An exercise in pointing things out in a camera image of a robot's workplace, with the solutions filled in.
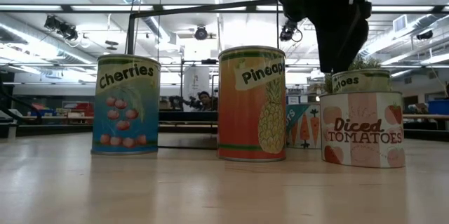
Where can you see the black ceiling spotlights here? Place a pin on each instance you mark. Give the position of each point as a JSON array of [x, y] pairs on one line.
[[61, 27]]

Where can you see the tall tomatoes can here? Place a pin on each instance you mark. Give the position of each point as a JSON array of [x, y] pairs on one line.
[[361, 81]]

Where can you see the short diced tomatoes can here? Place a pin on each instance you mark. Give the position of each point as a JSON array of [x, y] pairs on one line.
[[361, 132]]

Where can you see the green plant in slatted pot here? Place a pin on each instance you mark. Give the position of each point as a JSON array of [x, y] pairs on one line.
[[366, 63]]

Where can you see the person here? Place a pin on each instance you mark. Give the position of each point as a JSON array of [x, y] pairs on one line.
[[205, 99]]

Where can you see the white pillar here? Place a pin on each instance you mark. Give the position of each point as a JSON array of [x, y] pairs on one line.
[[194, 83]]

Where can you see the pineapple can orange label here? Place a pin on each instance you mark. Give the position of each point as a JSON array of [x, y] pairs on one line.
[[245, 111]]

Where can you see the round black ceiling camera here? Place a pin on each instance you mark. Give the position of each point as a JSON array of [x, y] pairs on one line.
[[201, 33]]

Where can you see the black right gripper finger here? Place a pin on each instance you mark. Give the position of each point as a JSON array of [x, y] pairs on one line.
[[336, 48]]

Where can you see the blue bin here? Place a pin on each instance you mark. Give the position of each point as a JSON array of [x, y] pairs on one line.
[[438, 107]]

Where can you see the red crates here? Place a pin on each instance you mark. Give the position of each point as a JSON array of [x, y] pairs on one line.
[[84, 107]]

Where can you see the wooden shelf black metal frame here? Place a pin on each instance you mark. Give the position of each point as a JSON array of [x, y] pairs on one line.
[[189, 116]]

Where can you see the carrots can white teal label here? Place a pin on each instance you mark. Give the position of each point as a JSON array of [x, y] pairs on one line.
[[303, 129]]

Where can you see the cherries can blue label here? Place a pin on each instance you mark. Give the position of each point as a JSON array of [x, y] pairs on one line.
[[126, 111]]

